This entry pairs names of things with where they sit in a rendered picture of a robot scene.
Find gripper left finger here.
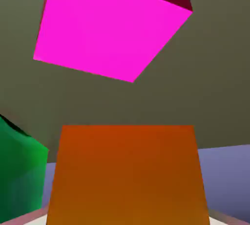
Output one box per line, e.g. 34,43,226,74
0,204,49,225

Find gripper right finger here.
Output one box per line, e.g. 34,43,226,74
208,208,250,225

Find small orange cube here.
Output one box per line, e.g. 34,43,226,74
46,124,211,225

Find small green cube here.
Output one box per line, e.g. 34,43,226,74
0,113,50,224

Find small magenta cube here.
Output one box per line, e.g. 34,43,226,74
32,0,194,83

